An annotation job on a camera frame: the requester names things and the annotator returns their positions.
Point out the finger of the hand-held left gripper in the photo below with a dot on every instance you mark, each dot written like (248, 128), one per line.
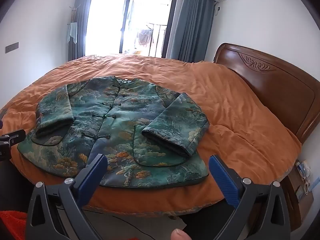
(11, 140)

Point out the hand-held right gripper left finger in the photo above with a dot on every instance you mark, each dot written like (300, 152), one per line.
(93, 177)

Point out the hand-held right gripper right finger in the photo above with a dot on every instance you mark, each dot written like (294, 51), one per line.
(225, 180)

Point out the green printed padded jacket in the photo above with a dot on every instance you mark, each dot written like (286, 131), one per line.
(120, 130)

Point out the person's right hand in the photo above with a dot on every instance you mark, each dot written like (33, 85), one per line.
(180, 235)

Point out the orange bed cover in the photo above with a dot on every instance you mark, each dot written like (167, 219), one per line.
(225, 105)

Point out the brown bedside cabinet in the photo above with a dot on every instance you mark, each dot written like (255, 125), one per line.
(297, 205)

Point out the red-orange fuzzy cloth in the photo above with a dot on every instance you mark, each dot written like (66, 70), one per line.
(12, 226)

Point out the carved wooden headboard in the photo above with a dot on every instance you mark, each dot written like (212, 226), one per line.
(275, 85)

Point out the light blue hanging cloth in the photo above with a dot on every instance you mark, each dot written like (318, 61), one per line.
(72, 32)

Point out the wooden coat rack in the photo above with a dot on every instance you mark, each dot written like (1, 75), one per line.
(73, 15)

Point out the grey hanging laundry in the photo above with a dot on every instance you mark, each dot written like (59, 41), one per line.
(143, 37)

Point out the grey-blue curtain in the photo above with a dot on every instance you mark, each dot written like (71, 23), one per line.
(192, 25)
(80, 5)

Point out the sliding glass balcony door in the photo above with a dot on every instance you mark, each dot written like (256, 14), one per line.
(107, 17)

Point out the grey wall switch panel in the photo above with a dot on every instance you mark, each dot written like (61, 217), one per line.
(12, 47)

